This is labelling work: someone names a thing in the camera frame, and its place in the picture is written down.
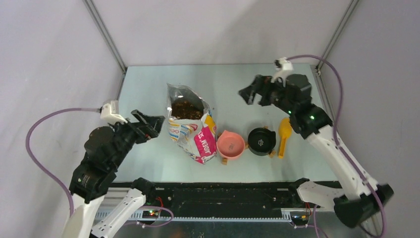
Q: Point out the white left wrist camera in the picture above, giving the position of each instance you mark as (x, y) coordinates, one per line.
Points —
(109, 112)

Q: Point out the brown kibble in bag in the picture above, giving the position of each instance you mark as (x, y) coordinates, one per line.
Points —
(183, 109)

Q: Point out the pink pet bowl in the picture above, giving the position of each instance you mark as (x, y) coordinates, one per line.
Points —
(230, 146)

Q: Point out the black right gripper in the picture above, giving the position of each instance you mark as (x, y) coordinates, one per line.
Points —
(248, 93)

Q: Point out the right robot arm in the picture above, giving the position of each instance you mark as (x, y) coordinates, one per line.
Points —
(360, 195)

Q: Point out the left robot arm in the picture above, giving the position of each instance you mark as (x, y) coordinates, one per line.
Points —
(88, 188)

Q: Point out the yellow plastic scoop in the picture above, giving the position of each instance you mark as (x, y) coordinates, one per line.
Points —
(285, 131)

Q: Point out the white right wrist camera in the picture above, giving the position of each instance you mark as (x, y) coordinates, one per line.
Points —
(283, 69)

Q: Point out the left aluminium frame post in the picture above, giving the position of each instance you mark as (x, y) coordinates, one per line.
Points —
(103, 30)

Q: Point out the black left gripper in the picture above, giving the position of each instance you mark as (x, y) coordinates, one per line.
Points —
(146, 132)

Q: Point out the aluminium corner frame post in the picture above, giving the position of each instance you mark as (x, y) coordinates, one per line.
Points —
(343, 22)

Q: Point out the wooden bowl stand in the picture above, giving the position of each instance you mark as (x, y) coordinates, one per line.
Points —
(247, 153)

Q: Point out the black pet bowl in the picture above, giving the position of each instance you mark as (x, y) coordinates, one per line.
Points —
(261, 141)

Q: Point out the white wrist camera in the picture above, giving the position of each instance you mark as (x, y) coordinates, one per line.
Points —
(283, 69)
(109, 112)

